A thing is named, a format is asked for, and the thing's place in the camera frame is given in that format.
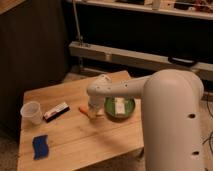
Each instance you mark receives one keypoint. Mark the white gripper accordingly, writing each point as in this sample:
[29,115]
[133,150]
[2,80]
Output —
[95,102]

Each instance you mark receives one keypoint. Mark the orange pepper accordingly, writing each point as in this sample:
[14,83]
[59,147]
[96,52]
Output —
[84,110]

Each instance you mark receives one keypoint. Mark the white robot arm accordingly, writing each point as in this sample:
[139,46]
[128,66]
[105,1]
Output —
[170,116]

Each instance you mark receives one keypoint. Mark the green bowl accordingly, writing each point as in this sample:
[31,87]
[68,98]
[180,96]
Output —
[109,107]

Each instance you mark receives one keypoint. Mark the white block in bowl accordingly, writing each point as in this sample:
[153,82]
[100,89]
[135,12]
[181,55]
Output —
[119,106]

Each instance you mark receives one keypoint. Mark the wooden table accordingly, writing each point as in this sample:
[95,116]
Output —
[74,140]

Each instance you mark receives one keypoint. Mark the black and white box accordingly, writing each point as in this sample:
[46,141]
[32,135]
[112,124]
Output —
[56,111]

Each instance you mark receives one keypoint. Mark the blue sponge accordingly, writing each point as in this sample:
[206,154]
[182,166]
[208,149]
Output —
[40,146]

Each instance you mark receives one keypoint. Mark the translucent plastic cup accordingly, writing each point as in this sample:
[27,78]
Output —
[32,112]

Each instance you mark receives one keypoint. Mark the grey metal shelf beam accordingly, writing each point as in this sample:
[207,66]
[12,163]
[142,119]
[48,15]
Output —
[131,58]

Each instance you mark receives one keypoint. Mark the metal vertical pole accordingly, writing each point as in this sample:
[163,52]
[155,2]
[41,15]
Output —
[79,37]

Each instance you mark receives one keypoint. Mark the black handle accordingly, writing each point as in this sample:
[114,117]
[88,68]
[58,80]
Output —
[182,62]

